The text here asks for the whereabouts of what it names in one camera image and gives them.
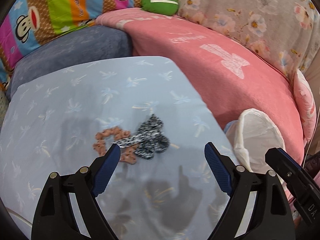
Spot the brown leopard scrunchie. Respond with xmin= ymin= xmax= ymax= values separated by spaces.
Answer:
xmin=92 ymin=126 xmax=139 ymax=165

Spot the black white leopard scrunchie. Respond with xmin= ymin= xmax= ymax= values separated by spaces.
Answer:
xmin=113 ymin=133 xmax=143 ymax=148

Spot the black white knit scrunchie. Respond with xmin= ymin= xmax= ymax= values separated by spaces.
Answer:
xmin=134 ymin=114 xmax=170 ymax=160

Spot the white-lined trash bin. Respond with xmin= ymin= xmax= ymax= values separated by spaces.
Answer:
xmin=224 ymin=108 xmax=286 ymax=174

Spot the pink cartoon small pillow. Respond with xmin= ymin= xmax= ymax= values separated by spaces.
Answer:
xmin=293 ymin=70 xmax=317 ymax=142

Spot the light blue palm-print cover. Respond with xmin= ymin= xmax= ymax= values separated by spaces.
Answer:
xmin=1 ymin=56 xmax=233 ymax=239

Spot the pink towel blanket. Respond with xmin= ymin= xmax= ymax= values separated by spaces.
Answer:
xmin=95 ymin=8 xmax=304 ymax=163

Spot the grey floral quilt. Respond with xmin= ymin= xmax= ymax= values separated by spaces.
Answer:
xmin=177 ymin=0 xmax=319 ymax=79

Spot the blue-grey plush pillow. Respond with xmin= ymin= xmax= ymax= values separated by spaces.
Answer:
xmin=6 ymin=25 xmax=133 ymax=100

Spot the colourful monkey print pillow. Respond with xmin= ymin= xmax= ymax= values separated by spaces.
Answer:
xmin=1 ymin=0 xmax=141 ymax=90

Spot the green round cushion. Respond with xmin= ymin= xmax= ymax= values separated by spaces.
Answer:
xmin=141 ymin=0 xmax=179 ymax=16

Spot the white cable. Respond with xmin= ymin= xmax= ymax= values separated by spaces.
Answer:
xmin=7 ymin=209 xmax=33 ymax=229

